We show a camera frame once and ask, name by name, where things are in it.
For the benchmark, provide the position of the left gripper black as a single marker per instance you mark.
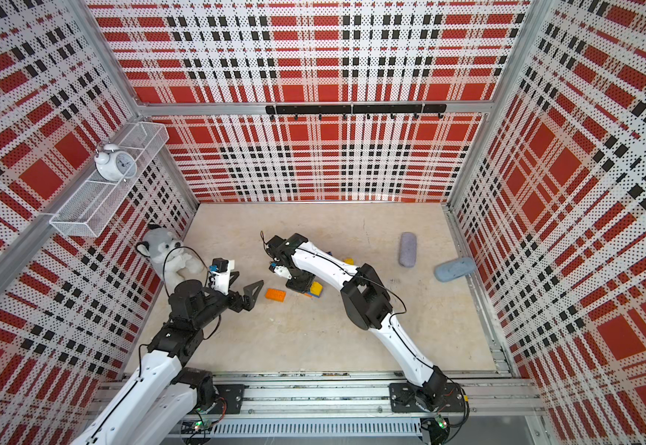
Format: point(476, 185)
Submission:
point(237, 305)

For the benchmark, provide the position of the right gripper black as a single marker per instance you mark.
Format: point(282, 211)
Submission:
point(300, 287)

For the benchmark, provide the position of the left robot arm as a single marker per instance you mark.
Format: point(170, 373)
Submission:
point(163, 389)

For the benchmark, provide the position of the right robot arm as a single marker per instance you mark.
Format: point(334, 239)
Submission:
point(367, 304)

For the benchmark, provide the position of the orange lego brick left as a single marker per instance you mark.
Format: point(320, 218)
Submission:
point(275, 295)

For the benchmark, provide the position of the grey husky plush toy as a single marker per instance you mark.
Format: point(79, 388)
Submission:
point(168, 255)

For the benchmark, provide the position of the purple grey oval case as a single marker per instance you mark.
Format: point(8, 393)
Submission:
point(407, 257)

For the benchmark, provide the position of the blue grey oval case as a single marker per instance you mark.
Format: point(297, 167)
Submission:
point(454, 269)

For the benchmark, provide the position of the white alarm clock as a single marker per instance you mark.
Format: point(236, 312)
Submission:
point(115, 164)

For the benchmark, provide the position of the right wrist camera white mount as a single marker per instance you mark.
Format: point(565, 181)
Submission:
point(280, 271)

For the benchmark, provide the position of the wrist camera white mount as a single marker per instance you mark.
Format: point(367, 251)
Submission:
point(220, 273)
point(280, 271)

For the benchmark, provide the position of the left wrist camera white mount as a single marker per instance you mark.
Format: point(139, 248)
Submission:
point(220, 273)

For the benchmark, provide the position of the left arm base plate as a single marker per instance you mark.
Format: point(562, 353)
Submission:
point(217, 399)

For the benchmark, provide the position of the aluminium front rail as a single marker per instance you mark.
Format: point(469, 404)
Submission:
point(369, 394)

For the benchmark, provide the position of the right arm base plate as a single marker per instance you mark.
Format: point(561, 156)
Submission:
point(407, 398)

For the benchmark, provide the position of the white wire mesh shelf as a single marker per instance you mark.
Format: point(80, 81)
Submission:
point(92, 205)

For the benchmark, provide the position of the black hook rail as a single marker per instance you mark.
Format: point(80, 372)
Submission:
point(356, 109)

